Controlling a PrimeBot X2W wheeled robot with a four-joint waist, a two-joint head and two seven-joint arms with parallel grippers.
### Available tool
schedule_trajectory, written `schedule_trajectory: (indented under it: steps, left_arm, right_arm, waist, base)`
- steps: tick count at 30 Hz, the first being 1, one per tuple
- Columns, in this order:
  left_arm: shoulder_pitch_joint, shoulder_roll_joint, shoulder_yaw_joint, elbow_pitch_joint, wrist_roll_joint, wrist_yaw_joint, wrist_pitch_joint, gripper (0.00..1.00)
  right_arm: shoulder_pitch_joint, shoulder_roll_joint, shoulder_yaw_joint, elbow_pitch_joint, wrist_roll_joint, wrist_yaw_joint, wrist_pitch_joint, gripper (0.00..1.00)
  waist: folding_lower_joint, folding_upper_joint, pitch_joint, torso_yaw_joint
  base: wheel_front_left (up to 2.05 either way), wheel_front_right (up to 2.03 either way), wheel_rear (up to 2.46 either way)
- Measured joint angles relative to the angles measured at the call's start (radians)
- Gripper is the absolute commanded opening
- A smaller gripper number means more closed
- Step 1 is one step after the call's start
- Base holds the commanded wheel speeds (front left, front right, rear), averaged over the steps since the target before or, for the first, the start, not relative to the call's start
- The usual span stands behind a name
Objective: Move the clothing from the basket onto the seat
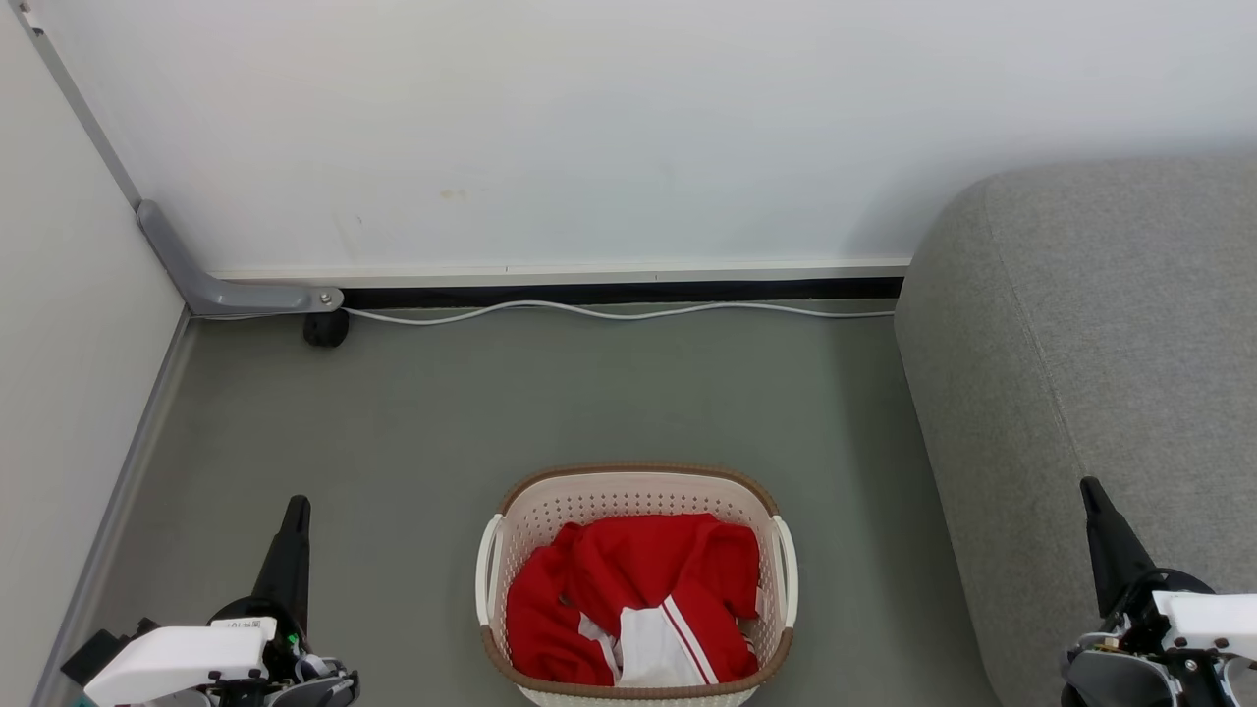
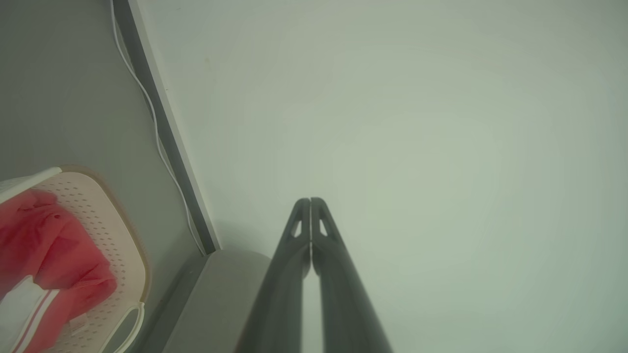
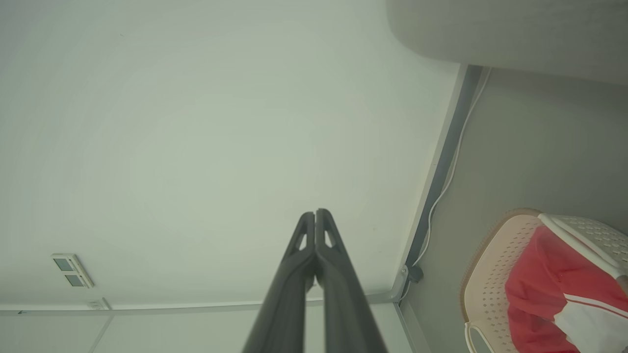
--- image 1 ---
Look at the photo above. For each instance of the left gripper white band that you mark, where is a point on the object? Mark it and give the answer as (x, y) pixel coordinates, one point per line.
(177, 660)

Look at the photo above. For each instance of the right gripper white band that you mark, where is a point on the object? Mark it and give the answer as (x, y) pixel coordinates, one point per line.
(1203, 619)

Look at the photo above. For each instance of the red and white garment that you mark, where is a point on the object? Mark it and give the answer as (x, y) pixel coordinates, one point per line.
(638, 560)

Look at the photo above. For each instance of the grey fabric sofa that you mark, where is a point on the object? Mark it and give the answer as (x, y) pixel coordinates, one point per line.
(1110, 344)

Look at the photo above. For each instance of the black caster wheel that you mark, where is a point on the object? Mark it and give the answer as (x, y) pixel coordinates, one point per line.
(325, 329)

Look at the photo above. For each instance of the cream laundry basket brown rim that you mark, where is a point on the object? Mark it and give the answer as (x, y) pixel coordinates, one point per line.
(550, 511)

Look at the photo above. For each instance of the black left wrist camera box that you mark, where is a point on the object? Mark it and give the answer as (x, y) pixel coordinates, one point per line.
(93, 656)

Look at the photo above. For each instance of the grey metal partition foot bracket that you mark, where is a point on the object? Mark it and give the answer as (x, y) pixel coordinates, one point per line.
(216, 293)

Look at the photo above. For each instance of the white and black partition rail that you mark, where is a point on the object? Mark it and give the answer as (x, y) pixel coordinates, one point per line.
(589, 285)

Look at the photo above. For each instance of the grey partition corner post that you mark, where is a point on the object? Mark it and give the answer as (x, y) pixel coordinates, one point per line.
(83, 108)

